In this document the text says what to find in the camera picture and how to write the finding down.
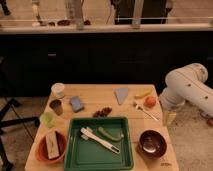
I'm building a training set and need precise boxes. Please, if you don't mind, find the white cup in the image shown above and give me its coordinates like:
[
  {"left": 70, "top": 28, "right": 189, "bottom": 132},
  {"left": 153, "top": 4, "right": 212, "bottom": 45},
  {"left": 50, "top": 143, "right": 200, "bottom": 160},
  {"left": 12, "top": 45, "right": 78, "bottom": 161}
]
[{"left": 51, "top": 83, "right": 65, "bottom": 98}]

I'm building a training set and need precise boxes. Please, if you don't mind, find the yellow banana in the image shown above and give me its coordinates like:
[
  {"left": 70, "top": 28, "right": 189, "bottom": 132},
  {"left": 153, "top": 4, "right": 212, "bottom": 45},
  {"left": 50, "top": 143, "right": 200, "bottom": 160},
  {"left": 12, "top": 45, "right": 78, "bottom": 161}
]
[{"left": 134, "top": 89, "right": 152, "bottom": 99}]

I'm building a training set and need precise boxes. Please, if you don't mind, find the grey triangular cloth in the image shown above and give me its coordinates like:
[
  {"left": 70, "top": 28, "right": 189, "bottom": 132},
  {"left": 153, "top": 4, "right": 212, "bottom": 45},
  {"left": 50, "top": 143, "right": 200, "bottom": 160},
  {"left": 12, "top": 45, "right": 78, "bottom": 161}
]
[{"left": 114, "top": 87, "right": 129, "bottom": 105}]

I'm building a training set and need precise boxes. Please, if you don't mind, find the dark small cup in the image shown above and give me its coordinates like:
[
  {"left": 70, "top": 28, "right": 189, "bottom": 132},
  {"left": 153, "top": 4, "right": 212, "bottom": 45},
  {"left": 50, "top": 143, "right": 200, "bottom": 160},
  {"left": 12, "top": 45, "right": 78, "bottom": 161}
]
[{"left": 49, "top": 99, "right": 63, "bottom": 115}]

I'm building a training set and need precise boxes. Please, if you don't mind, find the dark brown bowl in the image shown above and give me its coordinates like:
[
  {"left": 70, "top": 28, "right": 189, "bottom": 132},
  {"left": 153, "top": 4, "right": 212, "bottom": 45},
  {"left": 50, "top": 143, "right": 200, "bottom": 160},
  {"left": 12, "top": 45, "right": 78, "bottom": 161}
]
[{"left": 138, "top": 130, "right": 167, "bottom": 158}]

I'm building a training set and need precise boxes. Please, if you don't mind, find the black office chair base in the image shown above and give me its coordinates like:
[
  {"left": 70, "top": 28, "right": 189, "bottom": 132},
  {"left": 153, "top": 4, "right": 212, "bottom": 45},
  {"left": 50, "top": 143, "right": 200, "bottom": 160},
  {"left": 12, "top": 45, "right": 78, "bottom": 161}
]
[{"left": 0, "top": 98, "right": 40, "bottom": 171}]

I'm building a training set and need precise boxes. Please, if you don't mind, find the green pepper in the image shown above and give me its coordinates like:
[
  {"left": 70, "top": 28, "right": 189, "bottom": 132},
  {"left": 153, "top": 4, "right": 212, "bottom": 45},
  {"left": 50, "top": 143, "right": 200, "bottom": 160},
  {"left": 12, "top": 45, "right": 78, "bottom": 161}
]
[{"left": 98, "top": 127, "right": 124, "bottom": 142}]

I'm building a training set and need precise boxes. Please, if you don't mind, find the blue sponge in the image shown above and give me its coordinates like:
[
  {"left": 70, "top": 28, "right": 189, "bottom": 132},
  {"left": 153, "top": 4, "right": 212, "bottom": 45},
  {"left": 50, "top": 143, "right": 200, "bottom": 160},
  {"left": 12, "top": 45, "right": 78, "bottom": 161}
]
[{"left": 70, "top": 96, "right": 84, "bottom": 113}]

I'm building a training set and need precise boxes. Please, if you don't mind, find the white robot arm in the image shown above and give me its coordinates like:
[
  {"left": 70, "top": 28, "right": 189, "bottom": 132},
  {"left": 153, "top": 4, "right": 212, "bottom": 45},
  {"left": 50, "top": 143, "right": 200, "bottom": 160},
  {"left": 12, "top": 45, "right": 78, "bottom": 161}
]
[{"left": 159, "top": 63, "right": 213, "bottom": 126}]

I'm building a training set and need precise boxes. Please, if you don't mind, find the green plastic tray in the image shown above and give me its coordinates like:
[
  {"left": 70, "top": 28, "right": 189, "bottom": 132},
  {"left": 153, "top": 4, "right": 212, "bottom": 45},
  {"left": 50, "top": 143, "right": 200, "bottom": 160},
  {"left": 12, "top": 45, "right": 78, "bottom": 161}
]
[{"left": 64, "top": 117, "right": 134, "bottom": 171}]

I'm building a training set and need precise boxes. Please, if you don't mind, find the wooden block in bowl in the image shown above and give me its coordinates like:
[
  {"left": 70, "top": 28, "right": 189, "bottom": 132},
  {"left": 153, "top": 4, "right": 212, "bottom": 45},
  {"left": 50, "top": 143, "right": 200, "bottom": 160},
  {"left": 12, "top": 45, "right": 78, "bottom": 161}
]
[{"left": 45, "top": 131, "right": 60, "bottom": 159}]

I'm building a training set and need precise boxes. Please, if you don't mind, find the brown dried fruit cluster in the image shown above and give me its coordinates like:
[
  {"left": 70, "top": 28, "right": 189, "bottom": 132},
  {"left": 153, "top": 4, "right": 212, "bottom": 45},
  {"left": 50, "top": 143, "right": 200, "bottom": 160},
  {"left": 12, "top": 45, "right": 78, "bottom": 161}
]
[{"left": 93, "top": 107, "right": 112, "bottom": 117}]

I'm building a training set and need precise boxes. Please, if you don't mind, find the light green cup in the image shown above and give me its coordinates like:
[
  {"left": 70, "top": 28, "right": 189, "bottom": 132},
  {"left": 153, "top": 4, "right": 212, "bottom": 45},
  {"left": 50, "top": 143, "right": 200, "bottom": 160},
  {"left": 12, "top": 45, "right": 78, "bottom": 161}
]
[{"left": 39, "top": 113, "right": 54, "bottom": 128}]

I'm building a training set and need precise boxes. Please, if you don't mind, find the orange fruit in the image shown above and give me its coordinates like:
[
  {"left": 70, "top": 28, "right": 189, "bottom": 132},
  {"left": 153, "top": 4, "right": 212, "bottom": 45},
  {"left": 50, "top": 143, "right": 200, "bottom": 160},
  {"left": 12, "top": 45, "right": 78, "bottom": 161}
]
[{"left": 144, "top": 96, "right": 156, "bottom": 108}]

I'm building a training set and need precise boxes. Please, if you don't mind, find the orange bowl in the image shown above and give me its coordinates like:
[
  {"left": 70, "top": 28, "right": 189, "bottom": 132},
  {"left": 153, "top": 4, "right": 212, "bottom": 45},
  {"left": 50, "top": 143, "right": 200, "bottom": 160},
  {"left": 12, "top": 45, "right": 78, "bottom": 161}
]
[{"left": 35, "top": 131, "right": 67, "bottom": 165}]

